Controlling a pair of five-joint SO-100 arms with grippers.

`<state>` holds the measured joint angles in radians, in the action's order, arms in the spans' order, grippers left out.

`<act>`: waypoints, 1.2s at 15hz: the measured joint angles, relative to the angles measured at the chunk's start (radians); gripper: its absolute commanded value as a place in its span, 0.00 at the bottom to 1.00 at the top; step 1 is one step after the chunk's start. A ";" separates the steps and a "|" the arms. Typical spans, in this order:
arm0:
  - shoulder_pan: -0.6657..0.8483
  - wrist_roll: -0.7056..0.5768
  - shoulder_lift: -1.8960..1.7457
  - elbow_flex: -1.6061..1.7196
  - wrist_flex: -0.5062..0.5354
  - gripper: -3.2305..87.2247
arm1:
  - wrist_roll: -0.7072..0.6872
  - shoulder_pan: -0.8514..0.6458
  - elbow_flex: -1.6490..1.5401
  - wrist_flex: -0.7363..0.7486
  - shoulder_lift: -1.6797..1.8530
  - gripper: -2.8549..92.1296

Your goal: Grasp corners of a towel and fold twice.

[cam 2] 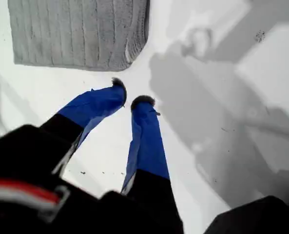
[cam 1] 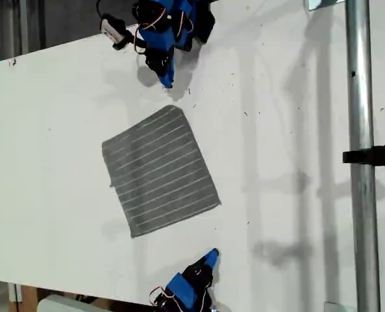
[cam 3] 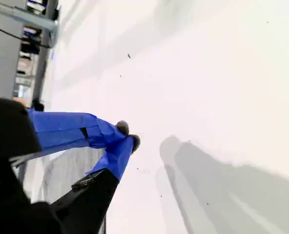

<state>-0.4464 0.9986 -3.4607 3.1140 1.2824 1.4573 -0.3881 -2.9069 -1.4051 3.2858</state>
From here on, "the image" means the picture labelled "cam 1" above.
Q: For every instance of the grey striped towel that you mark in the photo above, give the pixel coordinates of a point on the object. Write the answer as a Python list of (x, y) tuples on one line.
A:
[(159, 169)]

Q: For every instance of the wooden table leg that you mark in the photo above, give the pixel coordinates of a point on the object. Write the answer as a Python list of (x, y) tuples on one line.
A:
[(28, 300)]

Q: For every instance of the black clamp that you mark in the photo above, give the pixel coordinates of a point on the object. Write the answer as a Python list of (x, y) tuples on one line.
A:
[(374, 156)]

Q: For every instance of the silver black camera box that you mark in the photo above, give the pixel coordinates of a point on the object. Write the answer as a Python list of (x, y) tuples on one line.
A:
[(114, 31)]

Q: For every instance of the grey metal frame bar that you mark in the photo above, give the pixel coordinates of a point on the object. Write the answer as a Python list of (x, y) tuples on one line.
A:
[(23, 26)]

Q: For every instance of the steel post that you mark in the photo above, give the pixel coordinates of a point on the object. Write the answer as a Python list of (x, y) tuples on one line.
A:
[(361, 97)]

